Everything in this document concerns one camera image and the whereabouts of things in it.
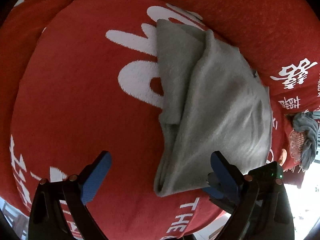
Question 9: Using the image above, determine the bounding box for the grey knit sweater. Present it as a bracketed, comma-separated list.
[154, 20, 272, 197]

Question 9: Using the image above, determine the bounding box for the crumpled grey cloth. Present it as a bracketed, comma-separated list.
[293, 111, 319, 171]

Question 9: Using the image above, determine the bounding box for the red blanket with white characters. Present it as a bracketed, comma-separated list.
[1, 0, 319, 239]

